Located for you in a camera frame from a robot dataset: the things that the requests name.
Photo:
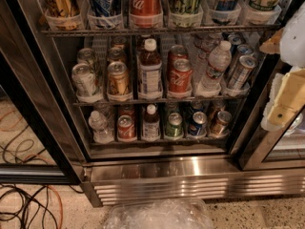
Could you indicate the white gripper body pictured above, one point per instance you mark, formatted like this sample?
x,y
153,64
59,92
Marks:
x,y
294,45

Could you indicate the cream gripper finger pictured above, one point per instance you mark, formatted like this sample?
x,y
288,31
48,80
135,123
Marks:
x,y
271,46
286,99

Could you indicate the silver blue can middle rear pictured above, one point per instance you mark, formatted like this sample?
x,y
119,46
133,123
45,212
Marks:
x,y
243,49

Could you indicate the silver blue can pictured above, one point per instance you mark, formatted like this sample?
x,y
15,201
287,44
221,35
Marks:
x,y
242,71
243,49

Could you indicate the silver blue can middle front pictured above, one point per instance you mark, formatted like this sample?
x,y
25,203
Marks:
x,y
242,71

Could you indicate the clear water bottle middle shelf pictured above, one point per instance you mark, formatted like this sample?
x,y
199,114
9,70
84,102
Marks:
x,y
218,61

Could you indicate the clear water bottle shelf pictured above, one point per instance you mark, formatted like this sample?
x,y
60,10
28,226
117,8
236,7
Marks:
x,y
99,124
218,61

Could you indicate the brown can bottom shelf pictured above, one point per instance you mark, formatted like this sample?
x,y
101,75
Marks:
x,y
220,123

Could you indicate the red cola can middle rear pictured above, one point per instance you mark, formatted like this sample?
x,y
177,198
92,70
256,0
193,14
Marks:
x,y
177,52

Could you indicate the red cola can middle front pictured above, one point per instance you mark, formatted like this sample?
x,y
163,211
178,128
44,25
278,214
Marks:
x,y
180,76

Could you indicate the blue can bottom shelf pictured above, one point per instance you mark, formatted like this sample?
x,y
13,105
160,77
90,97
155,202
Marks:
x,y
197,124

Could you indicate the green can bottom shelf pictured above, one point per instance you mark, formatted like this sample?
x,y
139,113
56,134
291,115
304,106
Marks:
x,y
173,126

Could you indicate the brown juice bottle middle shelf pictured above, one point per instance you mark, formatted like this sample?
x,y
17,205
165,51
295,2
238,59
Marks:
x,y
150,68

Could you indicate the brown juice bottle shelf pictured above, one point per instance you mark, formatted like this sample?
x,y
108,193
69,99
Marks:
x,y
151,124
150,68

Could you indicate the stainless steel fridge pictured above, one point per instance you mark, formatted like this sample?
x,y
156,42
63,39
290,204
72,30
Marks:
x,y
247,161

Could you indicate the red cola can top shelf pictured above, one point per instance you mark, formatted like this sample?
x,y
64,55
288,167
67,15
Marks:
x,y
145,0

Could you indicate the red cola can shelf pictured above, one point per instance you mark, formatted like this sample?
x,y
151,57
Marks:
x,y
125,128
145,0

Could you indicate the brown juice bottle bottom shelf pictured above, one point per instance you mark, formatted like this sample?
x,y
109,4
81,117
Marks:
x,y
151,124

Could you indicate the gold can middle shelf rear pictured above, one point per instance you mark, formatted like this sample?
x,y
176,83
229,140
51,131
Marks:
x,y
116,54

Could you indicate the gold can middle shelf front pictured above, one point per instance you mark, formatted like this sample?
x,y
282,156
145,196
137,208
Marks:
x,y
118,78

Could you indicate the red cola can bottom shelf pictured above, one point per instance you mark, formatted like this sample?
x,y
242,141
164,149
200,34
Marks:
x,y
125,128

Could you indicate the silver can middle shelf rear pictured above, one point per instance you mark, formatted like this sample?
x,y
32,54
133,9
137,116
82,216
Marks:
x,y
87,55

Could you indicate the silver can shelf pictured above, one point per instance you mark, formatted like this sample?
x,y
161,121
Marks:
x,y
84,79
87,55

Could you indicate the silver can middle shelf front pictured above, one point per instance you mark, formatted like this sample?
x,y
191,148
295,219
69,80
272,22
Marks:
x,y
84,79

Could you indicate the clear water bottle bottom shelf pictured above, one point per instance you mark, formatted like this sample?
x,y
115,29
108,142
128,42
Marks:
x,y
99,124

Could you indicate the left glass fridge door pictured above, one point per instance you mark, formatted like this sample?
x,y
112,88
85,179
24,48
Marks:
x,y
36,80

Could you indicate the clear plastic bag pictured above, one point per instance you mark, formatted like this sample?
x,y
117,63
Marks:
x,y
169,213

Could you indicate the top wire shelf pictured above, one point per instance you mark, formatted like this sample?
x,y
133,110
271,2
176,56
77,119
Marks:
x,y
233,28

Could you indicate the wire shelf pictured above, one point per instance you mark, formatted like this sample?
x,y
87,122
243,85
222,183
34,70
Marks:
x,y
159,100
233,28

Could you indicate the middle wire shelf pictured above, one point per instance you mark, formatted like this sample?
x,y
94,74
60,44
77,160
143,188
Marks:
x,y
159,100

